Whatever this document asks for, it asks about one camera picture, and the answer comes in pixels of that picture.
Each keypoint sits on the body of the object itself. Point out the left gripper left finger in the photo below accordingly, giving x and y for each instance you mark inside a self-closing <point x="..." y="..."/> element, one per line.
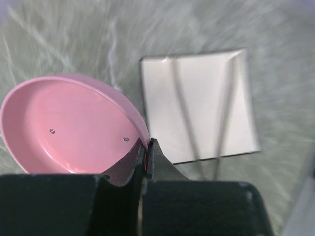
<point x="103" y="204"/>

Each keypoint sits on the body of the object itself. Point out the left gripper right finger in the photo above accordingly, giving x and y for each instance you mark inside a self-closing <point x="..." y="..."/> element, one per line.
<point x="175" y="206"/>

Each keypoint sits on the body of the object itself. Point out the pink lid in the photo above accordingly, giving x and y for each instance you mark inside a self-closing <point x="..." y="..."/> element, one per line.
<point x="69" y="123"/>

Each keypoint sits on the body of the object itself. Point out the metal tongs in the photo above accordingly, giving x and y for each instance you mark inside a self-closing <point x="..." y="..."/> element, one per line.
<point x="205" y="103"/>

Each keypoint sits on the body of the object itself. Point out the white square plate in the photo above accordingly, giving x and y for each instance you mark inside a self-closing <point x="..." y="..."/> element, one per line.
<point x="162" y="108"/>

